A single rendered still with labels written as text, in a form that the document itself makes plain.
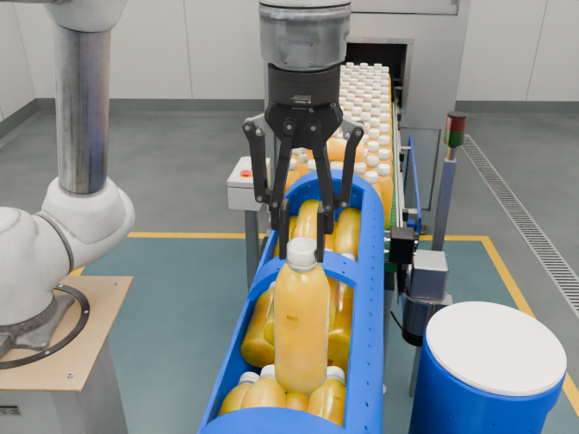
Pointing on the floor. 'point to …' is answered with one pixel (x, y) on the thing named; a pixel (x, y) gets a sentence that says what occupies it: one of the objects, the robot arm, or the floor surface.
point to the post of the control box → (252, 244)
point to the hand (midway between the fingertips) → (302, 232)
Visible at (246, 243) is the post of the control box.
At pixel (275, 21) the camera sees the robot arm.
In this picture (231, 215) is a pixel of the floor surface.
